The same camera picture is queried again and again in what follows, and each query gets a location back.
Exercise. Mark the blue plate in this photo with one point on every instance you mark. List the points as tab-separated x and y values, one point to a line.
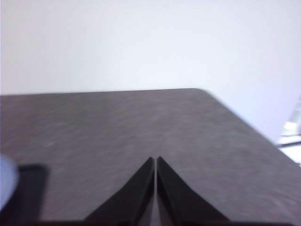
9	176

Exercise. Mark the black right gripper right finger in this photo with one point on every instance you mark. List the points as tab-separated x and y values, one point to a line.
179	202

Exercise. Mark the black tray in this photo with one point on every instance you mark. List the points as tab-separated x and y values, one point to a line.
26	201

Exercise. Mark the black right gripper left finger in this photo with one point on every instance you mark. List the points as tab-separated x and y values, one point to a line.
134	202

